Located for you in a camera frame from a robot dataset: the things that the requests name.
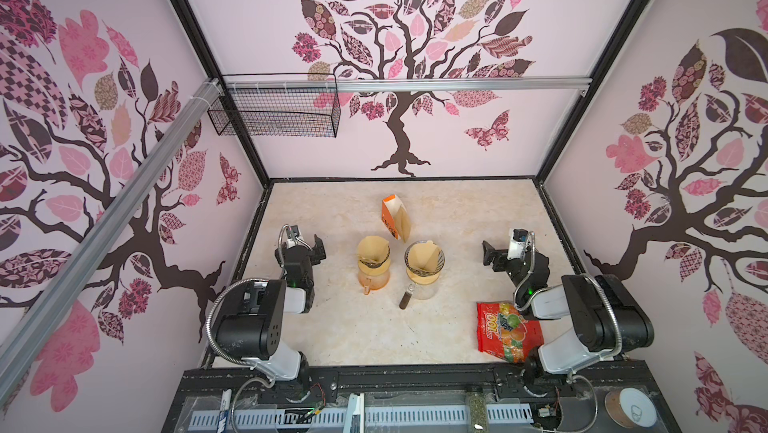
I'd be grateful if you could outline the clear glass server jug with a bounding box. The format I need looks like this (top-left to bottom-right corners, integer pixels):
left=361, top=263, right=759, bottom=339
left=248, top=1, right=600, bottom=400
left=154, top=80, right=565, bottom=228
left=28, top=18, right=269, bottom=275
left=398, top=282, right=438, bottom=310

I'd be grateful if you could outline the orange coffee filter box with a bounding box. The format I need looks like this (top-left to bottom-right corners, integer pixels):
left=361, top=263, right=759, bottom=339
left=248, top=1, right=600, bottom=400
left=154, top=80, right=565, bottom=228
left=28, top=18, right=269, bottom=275
left=381, top=194, right=412, bottom=242

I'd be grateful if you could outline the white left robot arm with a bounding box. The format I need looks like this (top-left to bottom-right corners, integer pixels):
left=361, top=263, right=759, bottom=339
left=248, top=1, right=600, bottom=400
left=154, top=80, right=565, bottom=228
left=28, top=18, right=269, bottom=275
left=204, top=228, right=326, bottom=384

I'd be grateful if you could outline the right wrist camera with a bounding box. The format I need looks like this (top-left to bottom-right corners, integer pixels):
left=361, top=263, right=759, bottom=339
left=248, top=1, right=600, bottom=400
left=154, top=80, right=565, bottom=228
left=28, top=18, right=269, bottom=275
left=507, top=228, right=530, bottom=261

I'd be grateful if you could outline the orange glass pitcher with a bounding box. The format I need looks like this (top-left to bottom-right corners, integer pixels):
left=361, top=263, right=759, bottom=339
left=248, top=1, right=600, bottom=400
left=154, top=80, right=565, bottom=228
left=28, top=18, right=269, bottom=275
left=357, top=272, right=390, bottom=295

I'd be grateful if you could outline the round white brown device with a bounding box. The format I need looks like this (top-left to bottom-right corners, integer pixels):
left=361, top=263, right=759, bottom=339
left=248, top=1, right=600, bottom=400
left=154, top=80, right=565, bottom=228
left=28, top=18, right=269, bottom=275
left=604, top=388, right=658, bottom=429

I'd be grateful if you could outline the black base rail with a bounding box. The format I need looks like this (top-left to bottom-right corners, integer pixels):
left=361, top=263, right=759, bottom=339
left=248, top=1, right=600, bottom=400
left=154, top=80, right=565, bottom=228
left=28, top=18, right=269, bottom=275
left=161, top=360, right=680, bottom=432

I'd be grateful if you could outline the aluminium rail left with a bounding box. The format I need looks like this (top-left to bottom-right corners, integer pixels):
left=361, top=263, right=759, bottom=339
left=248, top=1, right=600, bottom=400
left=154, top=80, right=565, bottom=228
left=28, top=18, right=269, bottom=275
left=0, top=78, right=223, bottom=398

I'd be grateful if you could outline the white slotted cable duct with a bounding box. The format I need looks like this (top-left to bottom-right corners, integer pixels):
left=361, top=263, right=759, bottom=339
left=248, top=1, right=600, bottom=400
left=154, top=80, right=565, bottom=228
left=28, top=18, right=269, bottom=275
left=189, top=402, right=534, bottom=432

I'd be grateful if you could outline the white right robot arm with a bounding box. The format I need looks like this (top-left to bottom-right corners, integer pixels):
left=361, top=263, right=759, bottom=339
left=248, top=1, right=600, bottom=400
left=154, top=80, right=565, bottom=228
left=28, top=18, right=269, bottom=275
left=482, top=230, right=655, bottom=379

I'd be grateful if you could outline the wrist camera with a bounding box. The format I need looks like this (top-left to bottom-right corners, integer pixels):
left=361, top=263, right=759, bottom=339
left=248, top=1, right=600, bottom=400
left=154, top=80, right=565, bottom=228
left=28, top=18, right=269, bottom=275
left=283, top=225, right=304, bottom=248
left=507, top=228, right=530, bottom=261

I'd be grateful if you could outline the clear glass dripper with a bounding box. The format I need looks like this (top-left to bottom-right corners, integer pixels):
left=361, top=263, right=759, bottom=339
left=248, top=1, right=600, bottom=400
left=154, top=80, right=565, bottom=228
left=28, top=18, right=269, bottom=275
left=404, top=240, right=445, bottom=285

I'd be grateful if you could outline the brown paper coffee filter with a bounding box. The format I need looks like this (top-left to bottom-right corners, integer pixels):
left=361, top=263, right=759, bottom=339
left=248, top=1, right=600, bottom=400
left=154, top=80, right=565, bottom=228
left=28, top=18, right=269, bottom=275
left=406, top=240, right=444, bottom=276

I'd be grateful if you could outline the small jar of granules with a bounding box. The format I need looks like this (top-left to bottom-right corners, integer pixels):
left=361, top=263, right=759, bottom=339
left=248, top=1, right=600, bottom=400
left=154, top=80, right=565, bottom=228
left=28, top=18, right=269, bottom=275
left=466, top=389, right=489, bottom=433

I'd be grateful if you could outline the black wire basket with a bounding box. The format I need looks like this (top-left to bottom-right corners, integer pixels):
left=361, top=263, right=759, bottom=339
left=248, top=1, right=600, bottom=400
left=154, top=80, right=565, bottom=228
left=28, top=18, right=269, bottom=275
left=208, top=73, right=341, bottom=138

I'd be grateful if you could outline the aluminium rail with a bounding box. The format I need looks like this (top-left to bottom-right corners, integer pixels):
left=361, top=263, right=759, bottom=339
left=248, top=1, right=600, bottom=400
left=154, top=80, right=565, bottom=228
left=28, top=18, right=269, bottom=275
left=0, top=78, right=223, bottom=398
left=225, top=76, right=592, bottom=93

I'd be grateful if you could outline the red candy bag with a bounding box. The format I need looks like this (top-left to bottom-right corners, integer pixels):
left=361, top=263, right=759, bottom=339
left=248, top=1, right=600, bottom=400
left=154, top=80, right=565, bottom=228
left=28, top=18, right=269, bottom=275
left=476, top=302, right=545, bottom=364

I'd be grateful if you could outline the wooden ring dripper holder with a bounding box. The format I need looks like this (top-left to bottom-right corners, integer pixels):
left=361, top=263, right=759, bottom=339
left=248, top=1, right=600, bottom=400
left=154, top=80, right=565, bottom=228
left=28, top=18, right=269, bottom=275
left=406, top=270, right=440, bottom=286

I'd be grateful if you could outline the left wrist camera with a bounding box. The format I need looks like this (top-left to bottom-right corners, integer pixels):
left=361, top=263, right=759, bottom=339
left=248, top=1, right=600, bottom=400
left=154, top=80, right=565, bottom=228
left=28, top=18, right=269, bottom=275
left=283, top=225, right=304, bottom=248

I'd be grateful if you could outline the green glass dripper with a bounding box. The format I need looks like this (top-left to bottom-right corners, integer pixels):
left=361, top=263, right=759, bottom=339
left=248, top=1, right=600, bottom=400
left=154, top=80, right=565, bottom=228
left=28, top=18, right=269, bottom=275
left=358, top=257, right=391, bottom=277

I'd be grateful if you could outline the aluminium rail back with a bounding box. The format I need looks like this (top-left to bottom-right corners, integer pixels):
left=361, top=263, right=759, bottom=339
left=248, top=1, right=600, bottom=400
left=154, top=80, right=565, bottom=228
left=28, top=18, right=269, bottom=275
left=225, top=76, right=592, bottom=93

